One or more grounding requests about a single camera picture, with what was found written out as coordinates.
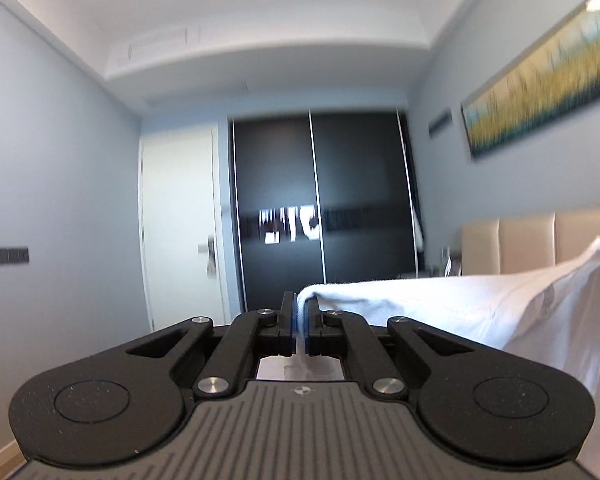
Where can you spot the beige padded headboard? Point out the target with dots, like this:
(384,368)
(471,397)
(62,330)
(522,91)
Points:
(525,242)

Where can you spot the black sliding-door wardrobe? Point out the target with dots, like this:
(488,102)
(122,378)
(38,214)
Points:
(325,195)

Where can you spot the white t-shirt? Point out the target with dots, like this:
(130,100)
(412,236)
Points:
(480,305)

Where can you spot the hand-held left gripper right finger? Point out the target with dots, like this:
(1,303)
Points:
(307,327)

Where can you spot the ceiling air vent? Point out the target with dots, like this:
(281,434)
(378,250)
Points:
(155,45)

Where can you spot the white door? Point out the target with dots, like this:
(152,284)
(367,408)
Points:
(180,220)

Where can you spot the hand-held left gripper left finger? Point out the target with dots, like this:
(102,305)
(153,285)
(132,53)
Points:
(293,321)

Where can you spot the dark wall switch panel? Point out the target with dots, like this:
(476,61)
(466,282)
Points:
(2,255)

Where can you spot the dark wall control plate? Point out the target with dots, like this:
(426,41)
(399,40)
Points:
(440,123)

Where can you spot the framed landscape painting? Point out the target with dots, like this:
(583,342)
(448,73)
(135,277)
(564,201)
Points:
(545,80)

